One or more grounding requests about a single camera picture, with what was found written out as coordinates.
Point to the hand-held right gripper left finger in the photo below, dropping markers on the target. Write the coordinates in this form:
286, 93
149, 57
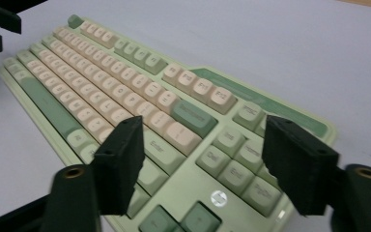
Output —
119, 167

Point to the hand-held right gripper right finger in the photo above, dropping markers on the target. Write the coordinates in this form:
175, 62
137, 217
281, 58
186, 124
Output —
299, 164

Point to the green and pink keyboard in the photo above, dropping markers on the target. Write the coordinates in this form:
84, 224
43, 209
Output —
186, 169

